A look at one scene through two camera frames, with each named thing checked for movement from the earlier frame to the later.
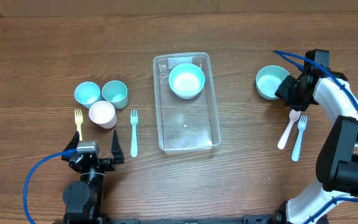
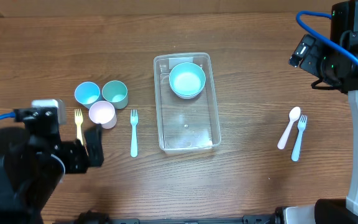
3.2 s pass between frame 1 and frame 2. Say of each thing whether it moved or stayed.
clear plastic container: stayed
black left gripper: moved
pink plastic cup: stayed
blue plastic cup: stayed
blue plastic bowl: stayed
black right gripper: moved
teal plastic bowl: moved
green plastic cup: stayed
